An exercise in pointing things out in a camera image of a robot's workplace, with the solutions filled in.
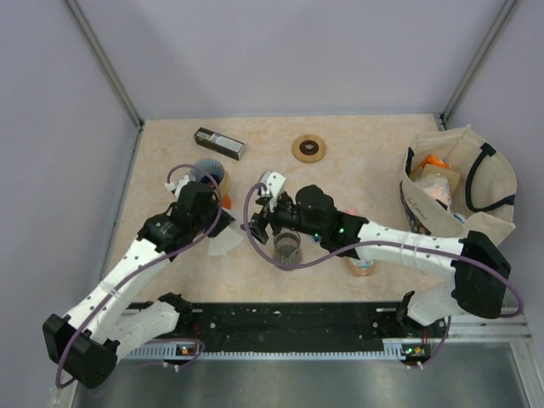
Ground left aluminium frame post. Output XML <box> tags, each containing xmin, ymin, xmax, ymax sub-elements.
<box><xmin>62</xmin><ymin>0</ymin><xmax>145</xmax><ymax>130</ymax></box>

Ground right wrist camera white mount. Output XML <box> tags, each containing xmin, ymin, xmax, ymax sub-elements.
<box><xmin>258</xmin><ymin>170</ymin><xmax>286</xmax><ymax>212</ymax></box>

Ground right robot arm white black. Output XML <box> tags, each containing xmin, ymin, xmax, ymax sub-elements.
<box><xmin>243</xmin><ymin>183</ymin><xmax>511</xmax><ymax>337</ymax></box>

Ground wooden ring dripper holder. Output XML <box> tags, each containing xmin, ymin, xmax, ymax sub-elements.
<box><xmin>219</xmin><ymin>171</ymin><xmax>232</xmax><ymax>196</ymax></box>

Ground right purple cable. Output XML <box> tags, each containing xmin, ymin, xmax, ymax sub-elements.
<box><xmin>243</xmin><ymin>182</ymin><xmax>526</xmax><ymax>320</ymax></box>

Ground purple cable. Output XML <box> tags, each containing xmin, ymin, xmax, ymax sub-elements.
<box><xmin>54</xmin><ymin>163</ymin><xmax>224</xmax><ymax>388</ymax></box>
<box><xmin>243</xmin><ymin>182</ymin><xmax>526</xmax><ymax>320</ymax></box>

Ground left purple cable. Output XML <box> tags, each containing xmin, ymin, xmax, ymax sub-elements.
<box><xmin>54</xmin><ymin>163</ymin><xmax>224</xmax><ymax>388</ymax></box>

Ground grey cable duct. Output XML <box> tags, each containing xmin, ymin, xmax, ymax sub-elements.
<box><xmin>124</xmin><ymin>339</ymin><xmax>432</xmax><ymax>363</ymax></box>

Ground white paper coffee filter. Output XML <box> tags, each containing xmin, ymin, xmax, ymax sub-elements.
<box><xmin>207</xmin><ymin>223</ymin><xmax>244</xmax><ymax>257</ymax></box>

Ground black rectangular box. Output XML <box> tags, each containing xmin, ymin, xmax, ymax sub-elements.
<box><xmin>194</xmin><ymin>127</ymin><xmax>246</xmax><ymax>161</ymax></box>

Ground glass flask carafe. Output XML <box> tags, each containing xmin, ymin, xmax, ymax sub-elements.
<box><xmin>272</xmin><ymin>230</ymin><xmax>303</xmax><ymax>270</ymax></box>

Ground orange glass carafe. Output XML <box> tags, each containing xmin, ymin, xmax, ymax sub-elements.
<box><xmin>222</xmin><ymin>195</ymin><xmax>232</xmax><ymax>209</ymax></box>

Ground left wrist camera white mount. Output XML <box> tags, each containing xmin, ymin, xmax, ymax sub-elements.
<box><xmin>165</xmin><ymin>174</ymin><xmax>191</xmax><ymax>199</ymax></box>

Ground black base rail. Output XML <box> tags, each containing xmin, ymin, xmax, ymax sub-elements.
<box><xmin>127</xmin><ymin>301</ymin><xmax>430</xmax><ymax>352</ymax></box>

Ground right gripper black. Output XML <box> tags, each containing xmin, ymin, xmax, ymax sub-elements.
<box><xmin>241</xmin><ymin>192</ymin><xmax>325</xmax><ymax>246</ymax></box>

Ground wooden ring far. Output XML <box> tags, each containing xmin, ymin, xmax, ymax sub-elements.
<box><xmin>291</xmin><ymin>133</ymin><xmax>328</xmax><ymax>163</ymax></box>

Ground orange soap bottle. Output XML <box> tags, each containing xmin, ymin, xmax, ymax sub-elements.
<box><xmin>344</xmin><ymin>207</ymin><xmax>377</xmax><ymax>279</ymax></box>

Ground beige tote bag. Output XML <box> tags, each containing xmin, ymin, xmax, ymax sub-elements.
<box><xmin>398</xmin><ymin>127</ymin><xmax>517</xmax><ymax>246</ymax></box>

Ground orange capped bottle in bag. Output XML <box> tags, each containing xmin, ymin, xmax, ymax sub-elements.
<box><xmin>420</xmin><ymin>155</ymin><xmax>450</xmax><ymax>169</ymax></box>

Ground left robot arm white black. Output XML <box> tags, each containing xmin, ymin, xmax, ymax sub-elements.
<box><xmin>42</xmin><ymin>181</ymin><xmax>234</xmax><ymax>389</ymax></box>

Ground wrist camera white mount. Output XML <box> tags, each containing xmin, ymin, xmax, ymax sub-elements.
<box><xmin>165</xmin><ymin>174</ymin><xmax>191</xmax><ymax>199</ymax></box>
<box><xmin>258</xmin><ymin>170</ymin><xmax>286</xmax><ymax>212</ymax></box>

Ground right aluminium frame post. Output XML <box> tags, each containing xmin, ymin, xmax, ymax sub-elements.
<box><xmin>433</xmin><ymin>0</ymin><xmax>520</xmax><ymax>131</ymax></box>

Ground aluminium frame post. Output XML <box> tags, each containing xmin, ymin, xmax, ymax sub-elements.
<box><xmin>62</xmin><ymin>0</ymin><xmax>145</xmax><ymax>130</ymax></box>
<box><xmin>433</xmin><ymin>0</ymin><xmax>520</xmax><ymax>131</ymax></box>

